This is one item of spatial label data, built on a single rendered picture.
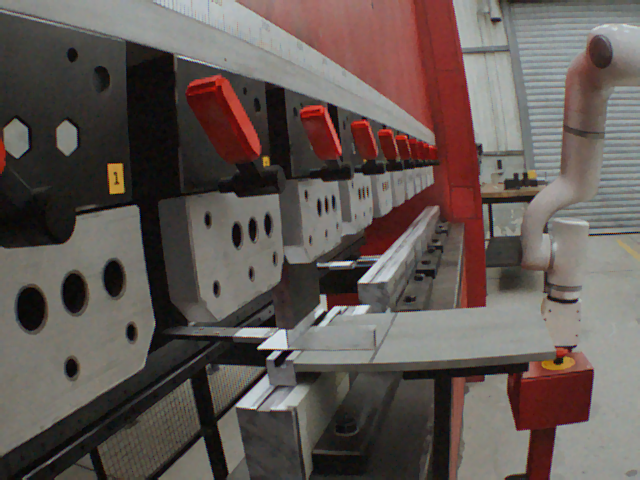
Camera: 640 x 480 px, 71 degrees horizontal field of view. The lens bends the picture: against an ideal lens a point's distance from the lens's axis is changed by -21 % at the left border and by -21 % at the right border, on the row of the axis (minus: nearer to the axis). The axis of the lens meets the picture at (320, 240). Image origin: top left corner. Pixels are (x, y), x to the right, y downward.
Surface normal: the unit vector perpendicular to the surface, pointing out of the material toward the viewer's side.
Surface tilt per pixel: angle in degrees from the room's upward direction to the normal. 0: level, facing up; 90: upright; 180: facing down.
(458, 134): 90
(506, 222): 90
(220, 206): 90
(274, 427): 90
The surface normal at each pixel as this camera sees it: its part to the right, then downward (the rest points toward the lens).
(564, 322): -0.19, 0.18
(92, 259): 0.96, -0.06
